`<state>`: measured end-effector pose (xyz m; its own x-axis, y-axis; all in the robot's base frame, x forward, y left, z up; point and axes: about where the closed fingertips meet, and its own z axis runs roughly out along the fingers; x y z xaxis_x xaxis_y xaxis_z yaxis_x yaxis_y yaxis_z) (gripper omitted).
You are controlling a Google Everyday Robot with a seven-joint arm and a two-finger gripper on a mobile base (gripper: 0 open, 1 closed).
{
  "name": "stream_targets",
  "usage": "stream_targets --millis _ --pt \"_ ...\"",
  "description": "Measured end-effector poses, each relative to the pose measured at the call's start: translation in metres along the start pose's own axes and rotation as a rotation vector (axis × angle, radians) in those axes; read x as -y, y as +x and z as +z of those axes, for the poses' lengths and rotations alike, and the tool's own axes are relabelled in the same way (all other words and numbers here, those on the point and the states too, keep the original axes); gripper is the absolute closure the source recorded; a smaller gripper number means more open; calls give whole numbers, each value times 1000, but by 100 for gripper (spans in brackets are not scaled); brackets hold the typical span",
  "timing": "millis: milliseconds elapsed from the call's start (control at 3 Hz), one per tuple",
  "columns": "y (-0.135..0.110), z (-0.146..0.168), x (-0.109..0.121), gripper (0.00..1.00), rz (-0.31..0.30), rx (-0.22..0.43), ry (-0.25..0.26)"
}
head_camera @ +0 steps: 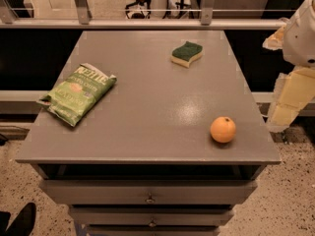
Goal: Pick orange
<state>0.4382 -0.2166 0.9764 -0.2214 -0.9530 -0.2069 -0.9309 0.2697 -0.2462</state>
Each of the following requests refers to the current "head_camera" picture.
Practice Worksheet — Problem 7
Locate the middle drawer with knob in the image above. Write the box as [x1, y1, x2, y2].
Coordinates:
[70, 206, 234, 226]

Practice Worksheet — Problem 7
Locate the orange fruit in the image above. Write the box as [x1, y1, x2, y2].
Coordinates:
[210, 116, 236, 144]

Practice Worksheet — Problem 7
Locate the metal railing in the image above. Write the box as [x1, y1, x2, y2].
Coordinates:
[0, 0, 285, 30]

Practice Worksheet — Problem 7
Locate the grey drawer cabinet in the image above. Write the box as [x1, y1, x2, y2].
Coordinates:
[15, 29, 283, 236]

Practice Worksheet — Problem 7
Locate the bottom drawer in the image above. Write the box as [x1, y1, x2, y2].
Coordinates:
[88, 226, 220, 236]

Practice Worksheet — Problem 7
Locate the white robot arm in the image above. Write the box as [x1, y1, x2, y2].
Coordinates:
[263, 0, 315, 133]

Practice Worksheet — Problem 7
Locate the drawer with knob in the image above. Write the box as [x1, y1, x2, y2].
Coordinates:
[70, 206, 234, 226]
[39, 180, 257, 205]

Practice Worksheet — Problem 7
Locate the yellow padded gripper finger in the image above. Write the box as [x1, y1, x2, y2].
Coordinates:
[266, 66, 315, 133]

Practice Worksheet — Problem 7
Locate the top drawer with knob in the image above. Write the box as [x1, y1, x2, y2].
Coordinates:
[39, 180, 257, 205]

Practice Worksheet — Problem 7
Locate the green and yellow sponge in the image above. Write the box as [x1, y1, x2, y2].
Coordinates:
[171, 41, 203, 68]

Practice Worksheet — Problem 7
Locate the green kettle chips bag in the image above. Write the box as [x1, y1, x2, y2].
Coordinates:
[37, 63, 117, 127]

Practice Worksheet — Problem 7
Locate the black object on floor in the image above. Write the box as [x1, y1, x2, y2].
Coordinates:
[0, 203, 36, 236]

